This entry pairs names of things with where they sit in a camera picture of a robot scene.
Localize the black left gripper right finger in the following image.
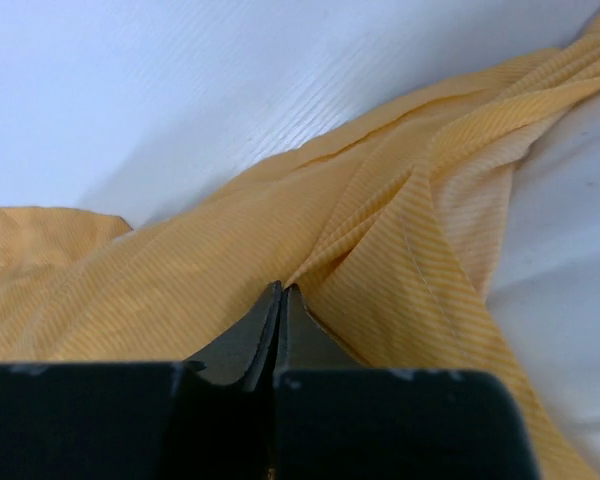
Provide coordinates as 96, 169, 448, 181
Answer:
274, 286, 540, 479

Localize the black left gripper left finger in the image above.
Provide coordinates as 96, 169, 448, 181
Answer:
0, 283, 283, 479

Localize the yellow Mickey Mouse pillowcase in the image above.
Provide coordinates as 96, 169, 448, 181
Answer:
0, 15, 600, 479

